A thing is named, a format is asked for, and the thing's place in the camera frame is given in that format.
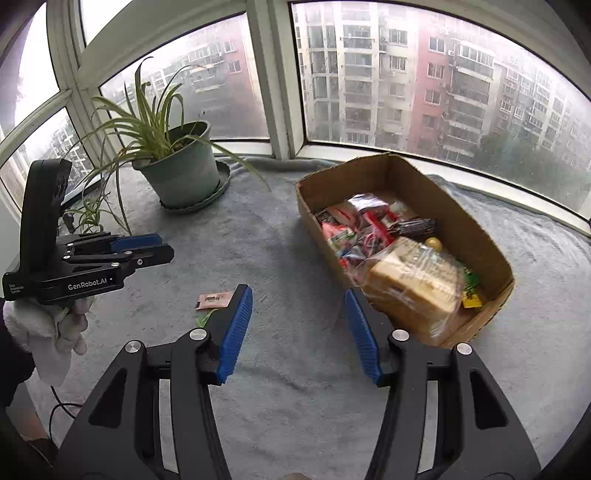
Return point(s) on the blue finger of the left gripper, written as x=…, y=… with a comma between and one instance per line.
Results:
x=122, y=244
x=129, y=260

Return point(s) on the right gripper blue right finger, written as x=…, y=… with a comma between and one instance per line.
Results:
x=371, y=330

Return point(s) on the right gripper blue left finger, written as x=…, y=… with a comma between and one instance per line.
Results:
x=227, y=328

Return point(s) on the bread loaf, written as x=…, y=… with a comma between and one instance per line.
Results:
x=419, y=288

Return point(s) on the yellow candy packet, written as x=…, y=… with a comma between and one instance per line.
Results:
x=470, y=298

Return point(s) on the red clear snack bag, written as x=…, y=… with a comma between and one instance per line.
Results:
x=377, y=231
x=368, y=202

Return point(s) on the snickers bar english label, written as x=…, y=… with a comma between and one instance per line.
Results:
x=417, y=227

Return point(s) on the small red black snack packet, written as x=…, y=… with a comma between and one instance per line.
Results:
x=342, y=213

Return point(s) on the snickers bar chinese label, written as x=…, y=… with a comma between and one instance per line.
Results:
x=352, y=259

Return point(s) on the round chocolate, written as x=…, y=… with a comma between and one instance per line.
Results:
x=434, y=243

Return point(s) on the white gloved left hand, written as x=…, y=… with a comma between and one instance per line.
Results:
x=50, y=333

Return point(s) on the green candy packet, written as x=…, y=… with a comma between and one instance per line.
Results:
x=203, y=317

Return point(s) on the pink candy packet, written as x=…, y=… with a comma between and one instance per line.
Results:
x=211, y=301

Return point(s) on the small spider plantlet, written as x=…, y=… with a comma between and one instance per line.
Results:
x=86, y=218

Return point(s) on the brown cardboard box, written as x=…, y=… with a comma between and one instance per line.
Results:
x=410, y=195

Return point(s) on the spider plant in green pot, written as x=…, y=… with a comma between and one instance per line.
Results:
x=152, y=136

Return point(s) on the grey blanket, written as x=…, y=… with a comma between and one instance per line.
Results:
x=299, y=400

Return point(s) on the green pot saucer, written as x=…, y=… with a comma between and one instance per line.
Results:
x=195, y=189

